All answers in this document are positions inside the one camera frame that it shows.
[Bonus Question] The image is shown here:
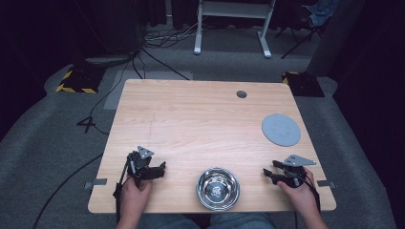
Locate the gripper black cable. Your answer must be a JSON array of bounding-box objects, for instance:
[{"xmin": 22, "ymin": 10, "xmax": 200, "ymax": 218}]
[
  {"xmin": 112, "ymin": 157, "xmax": 134, "ymax": 224},
  {"xmin": 293, "ymin": 173, "xmax": 322, "ymax": 229}
]

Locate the person's left hand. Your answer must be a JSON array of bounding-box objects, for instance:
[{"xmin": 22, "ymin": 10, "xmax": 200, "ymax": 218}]
[{"xmin": 118, "ymin": 176, "xmax": 154, "ymax": 222}]

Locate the black floor cable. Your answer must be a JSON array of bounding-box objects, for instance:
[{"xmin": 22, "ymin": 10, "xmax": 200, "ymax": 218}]
[{"xmin": 31, "ymin": 152, "xmax": 105, "ymax": 229}]

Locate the white metal desk frame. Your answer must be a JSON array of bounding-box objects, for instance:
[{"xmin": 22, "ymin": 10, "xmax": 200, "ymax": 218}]
[{"xmin": 193, "ymin": 0, "xmax": 277, "ymax": 59}]

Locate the blue cloth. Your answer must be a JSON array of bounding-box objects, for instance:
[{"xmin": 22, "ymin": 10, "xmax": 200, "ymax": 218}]
[{"xmin": 306, "ymin": 0, "xmax": 341, "ymax": 28}]

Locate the person's right hand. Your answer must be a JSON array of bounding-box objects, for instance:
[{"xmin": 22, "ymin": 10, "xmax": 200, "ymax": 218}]
[{"xmin": 276, "ymin": 167, "xmax": 317, "ymax": 218}]

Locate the shiny steel bowl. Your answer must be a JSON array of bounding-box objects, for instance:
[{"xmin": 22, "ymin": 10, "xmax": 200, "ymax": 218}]
[{"xmin": 195, "ymin": 166, "xmax": 242, "ymax": 212}]

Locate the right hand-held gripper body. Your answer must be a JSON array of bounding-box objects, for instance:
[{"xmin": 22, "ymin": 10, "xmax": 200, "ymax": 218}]
[{"xmin": 280, "ymin": 154, "xmax": 318, "ymax": 189}]

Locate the grey round disc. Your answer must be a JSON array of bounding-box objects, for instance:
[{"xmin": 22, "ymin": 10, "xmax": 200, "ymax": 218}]
[{"xmin": 261, "ymin": 113, "xmax": 302, "ymax": 148}]

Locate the bundle of floor cables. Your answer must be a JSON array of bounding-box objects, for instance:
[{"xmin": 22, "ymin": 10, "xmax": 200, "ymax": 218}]
[{"xmin": 131, "ymin": 15, "xmax": 204, "ymax": 80}]

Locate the black yellow-striped base plate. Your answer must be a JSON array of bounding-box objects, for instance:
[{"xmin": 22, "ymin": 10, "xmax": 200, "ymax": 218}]
[
  {"xmin": 281, "ymin": 71, "xmax": 326, "ymax": 98},
  {"xmin": 54, "ymin": 62, "xmax": 107, "ymax": 95}
]

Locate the black folding chair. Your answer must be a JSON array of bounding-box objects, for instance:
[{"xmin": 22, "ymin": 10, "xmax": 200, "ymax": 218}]
[{"xmin": 274, "ymin": 0, "xmax": 339, "ymax": 60}]

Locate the grey tape strip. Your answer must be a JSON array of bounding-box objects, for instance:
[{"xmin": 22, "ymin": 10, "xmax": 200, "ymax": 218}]
[
  {"xmin": 316, "ymin": 179, "xmax": 337, "ymax": 189},
  {"xmin": 83, "ymin": 177, "xmax": 109, "ymax": 191}
]

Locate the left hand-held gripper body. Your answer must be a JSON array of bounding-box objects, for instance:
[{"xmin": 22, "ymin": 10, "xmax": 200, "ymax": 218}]
[{"xmin": 126, "ymin": 145, "xmax": 156, "ymax": 188}]

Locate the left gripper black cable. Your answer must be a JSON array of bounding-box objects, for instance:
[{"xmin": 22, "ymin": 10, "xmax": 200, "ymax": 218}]
[{"xmin": 112, "ymin": 157, "xmax": 134, "ymax": 224}]

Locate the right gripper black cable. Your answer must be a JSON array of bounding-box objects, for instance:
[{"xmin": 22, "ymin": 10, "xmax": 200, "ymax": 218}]
[{"xmin": 293, "ymin": 173, "xmax": 322, "ymax": 229}]

